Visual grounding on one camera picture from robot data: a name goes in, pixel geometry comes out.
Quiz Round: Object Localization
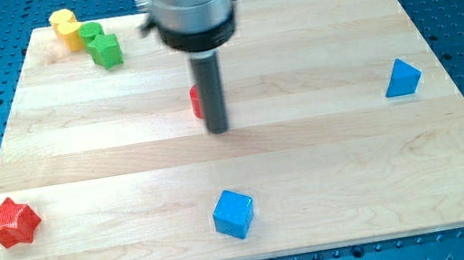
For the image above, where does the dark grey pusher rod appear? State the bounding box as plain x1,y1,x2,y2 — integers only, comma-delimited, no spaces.
189,50,229,134

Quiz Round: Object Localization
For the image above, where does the red cylinder block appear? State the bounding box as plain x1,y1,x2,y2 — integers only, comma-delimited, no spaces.
189,85,203,119

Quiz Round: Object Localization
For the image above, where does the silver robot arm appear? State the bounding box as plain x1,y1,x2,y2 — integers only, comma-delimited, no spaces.
135,0,236,134

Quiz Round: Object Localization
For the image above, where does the green star block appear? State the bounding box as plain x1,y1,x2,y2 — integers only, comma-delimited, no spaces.
86,34,124,69

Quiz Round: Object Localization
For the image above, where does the green cylinder block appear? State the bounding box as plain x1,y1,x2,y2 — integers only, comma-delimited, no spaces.
78,21,104,46

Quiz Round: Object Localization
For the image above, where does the wooden board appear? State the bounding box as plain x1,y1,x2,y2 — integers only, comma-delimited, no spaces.
0,0,464,260

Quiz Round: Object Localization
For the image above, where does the yellow cylinder block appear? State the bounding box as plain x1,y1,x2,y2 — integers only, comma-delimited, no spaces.
57,21,84,52

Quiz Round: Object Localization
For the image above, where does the blue cube block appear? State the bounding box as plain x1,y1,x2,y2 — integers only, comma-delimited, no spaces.
212,190,254,239

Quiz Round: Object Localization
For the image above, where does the yellow hexagon block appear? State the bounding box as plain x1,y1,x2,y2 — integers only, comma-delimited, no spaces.
48,8,77,36

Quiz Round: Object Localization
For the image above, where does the blue triangle block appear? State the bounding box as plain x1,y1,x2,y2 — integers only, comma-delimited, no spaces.
386,58,422,99

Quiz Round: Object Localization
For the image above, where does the red star block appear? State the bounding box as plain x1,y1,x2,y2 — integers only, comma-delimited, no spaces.
0,198,42,249

